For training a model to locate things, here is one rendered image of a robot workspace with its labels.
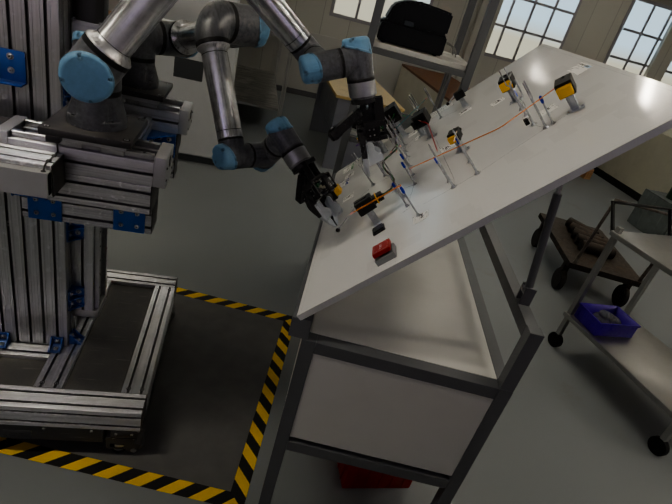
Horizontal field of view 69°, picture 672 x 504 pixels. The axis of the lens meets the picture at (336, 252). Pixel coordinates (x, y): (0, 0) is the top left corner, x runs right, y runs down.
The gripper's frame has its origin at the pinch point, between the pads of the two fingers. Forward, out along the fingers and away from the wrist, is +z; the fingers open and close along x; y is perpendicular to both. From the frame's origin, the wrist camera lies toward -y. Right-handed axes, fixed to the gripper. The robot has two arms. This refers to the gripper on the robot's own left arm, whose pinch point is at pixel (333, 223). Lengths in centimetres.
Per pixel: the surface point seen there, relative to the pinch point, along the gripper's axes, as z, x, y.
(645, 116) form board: 18, 35, 73
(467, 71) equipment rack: -28, 106, -8
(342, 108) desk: -102, 231, -233
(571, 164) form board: 18, 21, 62
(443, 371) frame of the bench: 51, -4, 14
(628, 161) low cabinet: 124, 657, -254
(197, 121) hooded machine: -142, 99, -244
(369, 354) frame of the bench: 36.2, -17.3, 7.3
